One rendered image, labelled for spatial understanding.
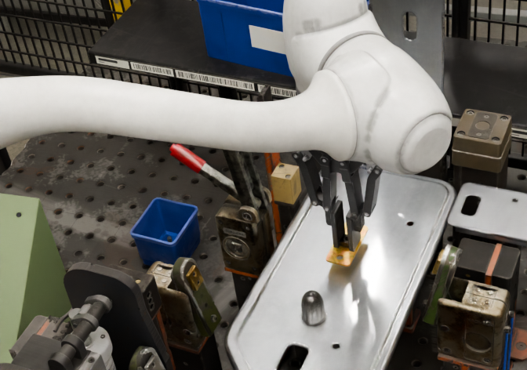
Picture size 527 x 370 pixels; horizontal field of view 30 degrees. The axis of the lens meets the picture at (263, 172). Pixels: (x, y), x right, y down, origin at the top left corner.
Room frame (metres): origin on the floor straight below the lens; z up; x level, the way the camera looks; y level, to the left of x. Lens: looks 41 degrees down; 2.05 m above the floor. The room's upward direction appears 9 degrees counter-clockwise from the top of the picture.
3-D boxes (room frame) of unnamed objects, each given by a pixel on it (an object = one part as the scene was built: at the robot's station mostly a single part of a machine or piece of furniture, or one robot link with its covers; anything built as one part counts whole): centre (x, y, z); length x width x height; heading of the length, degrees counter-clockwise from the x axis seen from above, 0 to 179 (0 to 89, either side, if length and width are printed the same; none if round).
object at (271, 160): (1.17, -0.02, 0.95); 0.03 x 0.01 x 0.50; 150
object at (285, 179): (1.14, -0.03, 0.88); 0.04 x 0.04 x 0.36; 60
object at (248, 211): (1.05, 0.03, 1.06); 0.03 x 0.01 x 0.03; 60
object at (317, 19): (0.99, -0.11, 1.39); 0.13 x 0.11 x 0.16; 18
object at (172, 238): (1.37, 0.20, 0.74); 0.11 x 0.10 x 0.09; 150
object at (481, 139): (1.18, -0.35, 0.88); 0.08 x 0.08 x 0.36; 60
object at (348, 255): (1.01, -0.11, 1.02); 0.08 x 0.04 x 0.01; 150
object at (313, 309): (0.90, -0.04, 1.02); 0.03 x 0.03 x 0.07
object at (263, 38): (1.51, -0.09, 1.09); 0.30 x 0.17 x 0.13; 54
